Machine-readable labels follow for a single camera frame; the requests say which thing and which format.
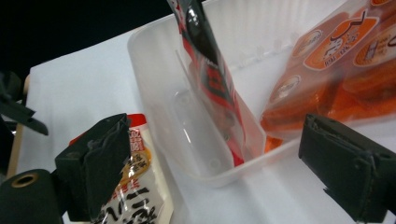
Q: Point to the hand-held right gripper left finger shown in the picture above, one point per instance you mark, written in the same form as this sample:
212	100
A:
93	161

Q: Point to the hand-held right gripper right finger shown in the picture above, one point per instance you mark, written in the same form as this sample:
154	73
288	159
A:
351	168

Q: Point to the beige snack packet red edge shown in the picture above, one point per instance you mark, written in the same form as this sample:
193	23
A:
140	186

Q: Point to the clear plastic container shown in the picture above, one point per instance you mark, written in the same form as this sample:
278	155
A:
168	124

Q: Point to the large orange snack packet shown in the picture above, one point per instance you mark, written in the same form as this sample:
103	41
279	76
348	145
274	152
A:
342	81

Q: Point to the red and black snack packet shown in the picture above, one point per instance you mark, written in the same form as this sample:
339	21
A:
214	81

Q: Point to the white table mat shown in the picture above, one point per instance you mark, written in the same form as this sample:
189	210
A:
84	87

